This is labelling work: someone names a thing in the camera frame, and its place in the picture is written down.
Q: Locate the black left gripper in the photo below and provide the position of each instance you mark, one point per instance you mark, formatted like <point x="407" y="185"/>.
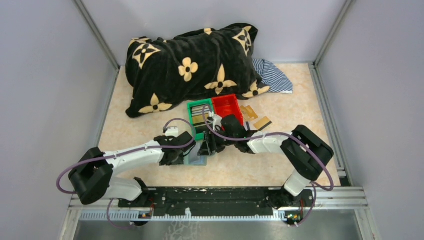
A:
<point x="179" y="161"/>

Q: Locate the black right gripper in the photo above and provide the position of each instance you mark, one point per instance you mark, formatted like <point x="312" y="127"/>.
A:
<point x="210" y="144"/>

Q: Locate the mint green card holder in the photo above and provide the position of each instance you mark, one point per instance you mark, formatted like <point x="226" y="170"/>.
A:
<point x="195" y="160"/>

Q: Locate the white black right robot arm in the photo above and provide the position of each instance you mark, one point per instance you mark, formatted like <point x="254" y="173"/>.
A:
<point x="308" y="154"/>

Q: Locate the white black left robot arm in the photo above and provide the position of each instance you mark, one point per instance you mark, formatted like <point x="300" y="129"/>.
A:
<point x="97" y="175"/>

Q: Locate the stack of cards in bin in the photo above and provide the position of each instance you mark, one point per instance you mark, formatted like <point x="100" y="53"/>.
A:
<point x="198" y="113"/>

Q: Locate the gold patterned card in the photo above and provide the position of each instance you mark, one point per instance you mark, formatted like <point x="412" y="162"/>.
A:
<point x="248" y="113"/>

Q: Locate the gold card with stripe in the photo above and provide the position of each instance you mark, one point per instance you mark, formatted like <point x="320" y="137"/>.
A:
<point x="262" y="123"/>

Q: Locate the green plastic bin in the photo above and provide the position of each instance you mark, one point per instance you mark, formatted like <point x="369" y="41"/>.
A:
<point x="199" y="129"/>

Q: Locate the red plastic bin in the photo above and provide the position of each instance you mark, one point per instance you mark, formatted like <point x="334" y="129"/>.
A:
<point x="227" y="105"/>

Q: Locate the black floral blanket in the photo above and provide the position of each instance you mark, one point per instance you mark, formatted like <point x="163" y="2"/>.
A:
<point x="196" y="65"/>

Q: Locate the blue white striped cloth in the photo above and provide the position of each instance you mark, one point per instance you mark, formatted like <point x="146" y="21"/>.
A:
<point x="273" y="77"/>

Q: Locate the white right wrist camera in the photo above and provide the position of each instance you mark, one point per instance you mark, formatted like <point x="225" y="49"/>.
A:
<point x="215" y="121"/>

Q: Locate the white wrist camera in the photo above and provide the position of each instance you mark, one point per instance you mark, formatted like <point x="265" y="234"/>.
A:
<point x="171" y="131"/>
<point x="215" y="121"/>

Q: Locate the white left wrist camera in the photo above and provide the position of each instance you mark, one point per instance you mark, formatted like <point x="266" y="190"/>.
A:
<point x="171" y="131"/>

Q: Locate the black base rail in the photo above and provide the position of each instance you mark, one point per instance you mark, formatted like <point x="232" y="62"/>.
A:
<point x="218" y="201"/>

